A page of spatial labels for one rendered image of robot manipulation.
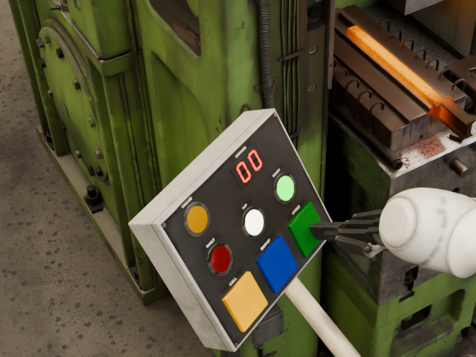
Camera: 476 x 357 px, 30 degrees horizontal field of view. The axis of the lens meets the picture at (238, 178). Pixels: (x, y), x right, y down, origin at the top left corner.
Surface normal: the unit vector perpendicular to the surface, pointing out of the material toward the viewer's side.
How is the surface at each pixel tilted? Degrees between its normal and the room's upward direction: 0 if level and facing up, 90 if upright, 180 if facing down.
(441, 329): 0
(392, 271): 90
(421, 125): 90
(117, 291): 0
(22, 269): 0
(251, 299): 60
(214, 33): 89
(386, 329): 90
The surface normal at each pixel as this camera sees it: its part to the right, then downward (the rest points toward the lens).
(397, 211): -0.81, -0.15
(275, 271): 0.69, -0.03
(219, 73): -0.87, 0.36
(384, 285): 0.50, 0.59
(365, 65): -0.04, -0.71
